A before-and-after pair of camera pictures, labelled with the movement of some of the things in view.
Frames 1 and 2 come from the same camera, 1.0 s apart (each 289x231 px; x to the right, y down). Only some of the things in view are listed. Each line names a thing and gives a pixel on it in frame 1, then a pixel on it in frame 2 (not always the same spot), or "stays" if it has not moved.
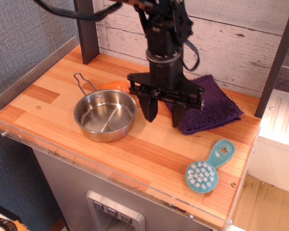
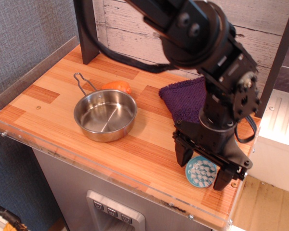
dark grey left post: x=87 y=32 stays
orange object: x=20 y=227 → x=8 y=227
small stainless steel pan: x=103 y=115 stays
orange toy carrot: x=117 y=85 stays
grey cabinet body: x=70 y=183 stays
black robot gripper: x=165 y=82 → x=220 y=147
